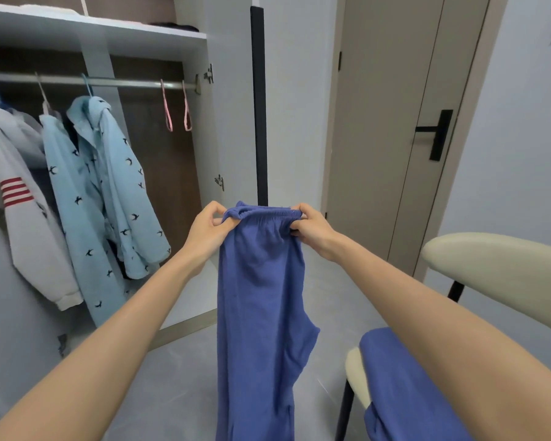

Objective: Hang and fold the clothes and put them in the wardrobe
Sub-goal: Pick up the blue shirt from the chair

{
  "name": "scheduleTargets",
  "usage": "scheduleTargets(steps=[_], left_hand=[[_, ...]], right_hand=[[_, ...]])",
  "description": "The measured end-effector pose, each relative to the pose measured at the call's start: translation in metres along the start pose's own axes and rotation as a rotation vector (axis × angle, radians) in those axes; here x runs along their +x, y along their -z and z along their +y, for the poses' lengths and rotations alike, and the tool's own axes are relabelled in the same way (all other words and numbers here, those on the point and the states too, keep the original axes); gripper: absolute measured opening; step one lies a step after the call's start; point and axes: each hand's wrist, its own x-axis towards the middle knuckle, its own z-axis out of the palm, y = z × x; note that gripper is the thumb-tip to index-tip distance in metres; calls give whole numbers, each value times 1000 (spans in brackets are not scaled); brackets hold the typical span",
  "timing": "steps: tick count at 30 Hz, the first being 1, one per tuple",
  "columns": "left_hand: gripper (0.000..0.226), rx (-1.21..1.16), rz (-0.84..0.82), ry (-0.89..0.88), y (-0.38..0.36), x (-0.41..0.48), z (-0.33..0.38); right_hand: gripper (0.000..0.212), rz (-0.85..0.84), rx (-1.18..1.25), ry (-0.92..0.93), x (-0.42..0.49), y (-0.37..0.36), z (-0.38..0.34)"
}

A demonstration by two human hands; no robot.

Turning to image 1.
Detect person's right hand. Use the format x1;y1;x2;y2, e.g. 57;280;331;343
290;203;348;263

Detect person's left hand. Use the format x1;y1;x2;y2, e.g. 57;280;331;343
183;201;240;271

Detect blue trousers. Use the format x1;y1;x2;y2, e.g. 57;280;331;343
215;200;321;441

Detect person's left forearm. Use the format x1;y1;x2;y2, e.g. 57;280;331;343
0;245;217;441

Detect person's right forearm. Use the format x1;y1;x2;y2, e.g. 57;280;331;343
333;234;551;441

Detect light blue bird print shirt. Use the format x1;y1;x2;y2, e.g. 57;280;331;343
66;95;171;281
39;112;131;327

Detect pink clothes hanger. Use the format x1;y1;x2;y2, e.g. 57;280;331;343
182;81;193;132
160;79;174;133

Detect beige room door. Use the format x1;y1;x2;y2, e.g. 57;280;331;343
324;0;493;277

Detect blue folded garment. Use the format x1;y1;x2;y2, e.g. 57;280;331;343
359;327;476;441

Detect white jacket with red stripes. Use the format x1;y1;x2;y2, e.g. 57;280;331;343
0;107;84;312

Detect dark folded cloth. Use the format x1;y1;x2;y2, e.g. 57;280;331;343
149;22;199;33

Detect cream chair with black legs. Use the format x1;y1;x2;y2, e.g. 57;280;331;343
334;232;551;441

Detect white wardrobe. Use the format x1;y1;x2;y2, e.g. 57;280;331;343
0;0;219;359

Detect white clothes hanger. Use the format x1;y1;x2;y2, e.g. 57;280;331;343
34;72;52;116

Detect white folded cloth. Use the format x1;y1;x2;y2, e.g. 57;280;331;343
18;3;81;17

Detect black wardrobe door handle strip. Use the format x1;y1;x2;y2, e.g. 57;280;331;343
250;6;269;207

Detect black door handle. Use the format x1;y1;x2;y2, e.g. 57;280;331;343
415;109;454;162

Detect metal clothes rail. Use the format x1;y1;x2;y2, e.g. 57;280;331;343
0;71;202;94

